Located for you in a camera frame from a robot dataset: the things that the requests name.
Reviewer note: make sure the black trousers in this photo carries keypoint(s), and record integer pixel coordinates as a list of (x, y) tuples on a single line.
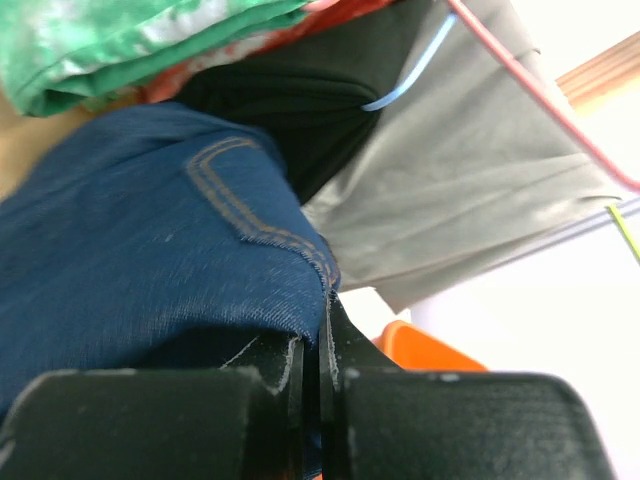
[(311, 96)]

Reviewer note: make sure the orange plastic basket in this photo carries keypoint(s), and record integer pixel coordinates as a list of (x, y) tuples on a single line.
[(412, 349)]

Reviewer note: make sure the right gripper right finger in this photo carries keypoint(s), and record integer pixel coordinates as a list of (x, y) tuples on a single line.
[(380, 421)]

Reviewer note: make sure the red tie-dye trousers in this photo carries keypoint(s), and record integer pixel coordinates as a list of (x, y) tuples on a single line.
[(320, 16)]

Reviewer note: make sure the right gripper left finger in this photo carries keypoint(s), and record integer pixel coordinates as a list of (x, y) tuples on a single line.
[(241, 420)]

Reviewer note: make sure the lime green hanger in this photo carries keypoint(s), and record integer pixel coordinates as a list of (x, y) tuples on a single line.
[(624, 230)]

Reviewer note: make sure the navy blue denim trousers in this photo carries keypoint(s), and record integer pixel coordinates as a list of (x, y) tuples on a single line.
[(145, 224)]

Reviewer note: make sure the grey trousers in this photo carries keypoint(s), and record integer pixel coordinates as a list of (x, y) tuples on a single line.
[(412, 246)]

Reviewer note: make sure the green tie-dye trousers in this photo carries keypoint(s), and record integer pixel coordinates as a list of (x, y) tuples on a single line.
[(58, 54)]

